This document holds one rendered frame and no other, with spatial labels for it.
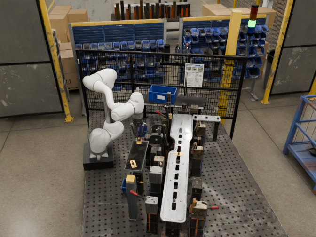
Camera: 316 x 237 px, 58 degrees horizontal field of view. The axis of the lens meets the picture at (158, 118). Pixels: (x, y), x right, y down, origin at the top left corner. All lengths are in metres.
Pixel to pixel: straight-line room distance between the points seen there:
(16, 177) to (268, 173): 3.30
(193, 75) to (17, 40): 2.52
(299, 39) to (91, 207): 4.13
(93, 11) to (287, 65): 5.87
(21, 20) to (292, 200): 4.13
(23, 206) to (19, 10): 2.48
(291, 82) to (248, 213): 3.46
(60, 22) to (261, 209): 5.44
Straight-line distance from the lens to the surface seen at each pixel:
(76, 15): 7.04
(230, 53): 3.26
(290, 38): 5.23
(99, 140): 2.81
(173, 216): 2.17
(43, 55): 4.53
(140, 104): 2.16
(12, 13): 4.42
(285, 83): 5.62
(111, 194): 2.72
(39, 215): 3.68
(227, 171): 2.96
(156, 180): 2.35
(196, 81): 3.33
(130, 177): 2.20
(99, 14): 9.21
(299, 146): 4.46
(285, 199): 3.87
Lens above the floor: 2.74
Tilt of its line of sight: 35 degrees down
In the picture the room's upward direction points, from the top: straight up
